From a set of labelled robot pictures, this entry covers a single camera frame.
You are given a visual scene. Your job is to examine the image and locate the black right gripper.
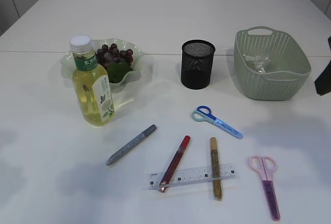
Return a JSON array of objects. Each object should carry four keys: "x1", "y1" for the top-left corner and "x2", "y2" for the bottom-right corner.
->
[{"x1": 314, "y1": 36, "x2": 331, "y2": 96}]

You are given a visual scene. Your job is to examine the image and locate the clear plastic sheet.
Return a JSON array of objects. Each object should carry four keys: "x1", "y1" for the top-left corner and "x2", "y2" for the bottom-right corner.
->
[{"x1": 243, "y1": 54, "x2": 270, "y2": 73}]

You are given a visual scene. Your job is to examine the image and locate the pink capped scissors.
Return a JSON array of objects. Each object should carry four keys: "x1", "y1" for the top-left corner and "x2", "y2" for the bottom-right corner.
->
[{"x1": 248, "y1": 155, "x2": 280, "y2": 221}]

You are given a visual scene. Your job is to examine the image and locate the blue capped scissors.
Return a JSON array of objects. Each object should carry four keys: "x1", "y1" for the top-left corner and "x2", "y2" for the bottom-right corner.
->
[{"x1": 191, "y1": 106, "x2": 244, "y2": 139}]

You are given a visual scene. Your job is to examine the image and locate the purple artificial grape bunch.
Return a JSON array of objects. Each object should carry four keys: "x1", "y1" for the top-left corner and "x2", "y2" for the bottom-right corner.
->
[{"x1": 96, "y1": 43, "x2": 133, "y2": 83}]

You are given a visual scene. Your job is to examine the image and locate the green tea plastic bottle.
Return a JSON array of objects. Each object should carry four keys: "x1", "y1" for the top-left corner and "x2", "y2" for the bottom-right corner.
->
[{"x1": 69, "y1": 35, "x2": 115, "y2": 126}]

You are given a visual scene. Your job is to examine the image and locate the green plastic woven basket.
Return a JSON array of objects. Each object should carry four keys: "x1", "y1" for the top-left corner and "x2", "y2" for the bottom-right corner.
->
[{"x1": 234, "y1": 26, "x2": 311, "y2": 101}]

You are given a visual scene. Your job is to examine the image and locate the black mesh pen holder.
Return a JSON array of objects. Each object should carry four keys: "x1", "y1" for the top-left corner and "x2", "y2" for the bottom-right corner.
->
[{"x1": 180, "y1": 39, "x2": 216, "y2": 89}]

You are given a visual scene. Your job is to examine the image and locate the gold glitter pen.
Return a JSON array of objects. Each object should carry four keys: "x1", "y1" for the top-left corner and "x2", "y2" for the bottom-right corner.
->
[{"x1": 210, "y1": 137, "x2": 222, "y2": 201}]

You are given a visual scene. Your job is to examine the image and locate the red glitter pen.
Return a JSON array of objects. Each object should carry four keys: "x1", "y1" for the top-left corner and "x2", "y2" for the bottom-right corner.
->
[{"x1": 158, "y1": 136, "x2": 190, "y2": 193}]

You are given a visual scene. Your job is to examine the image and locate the clear plastic ruler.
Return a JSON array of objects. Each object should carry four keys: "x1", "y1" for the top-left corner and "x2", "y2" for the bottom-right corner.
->
[{"x1": 143, "y1": 163, "x2": 238, "y2": 190}]

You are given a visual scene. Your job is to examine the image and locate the silver glitter pen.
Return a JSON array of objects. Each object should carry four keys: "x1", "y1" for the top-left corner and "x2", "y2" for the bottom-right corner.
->
[{"x1": 106, "y1": 124, "x2": 157, "y2": 166}]

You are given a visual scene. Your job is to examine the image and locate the pale green ruffled plate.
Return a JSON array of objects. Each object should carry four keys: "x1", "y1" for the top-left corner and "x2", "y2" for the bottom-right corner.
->
[{"x1": 61, "y1": 38, "x2": 145, "y2": 93}]

